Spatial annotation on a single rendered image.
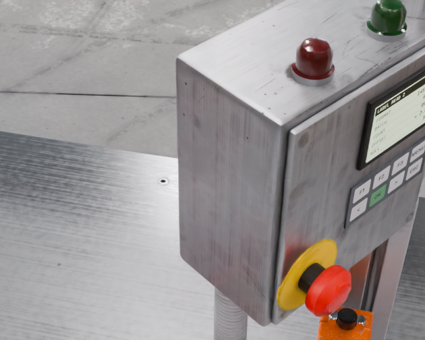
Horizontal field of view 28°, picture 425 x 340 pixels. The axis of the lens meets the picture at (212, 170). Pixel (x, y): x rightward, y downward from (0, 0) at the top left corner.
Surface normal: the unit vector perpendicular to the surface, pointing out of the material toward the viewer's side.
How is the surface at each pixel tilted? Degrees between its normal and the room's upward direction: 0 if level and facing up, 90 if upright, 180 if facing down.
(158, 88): 0
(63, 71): 0
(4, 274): 0
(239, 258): 90
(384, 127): 90
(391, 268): 90
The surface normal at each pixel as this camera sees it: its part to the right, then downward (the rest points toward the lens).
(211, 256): -0.73, 0.45
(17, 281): 0.01, -0.74
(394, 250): -0.22, 0.65
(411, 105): 0.68, 0.50
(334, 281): 0.47, -0.11
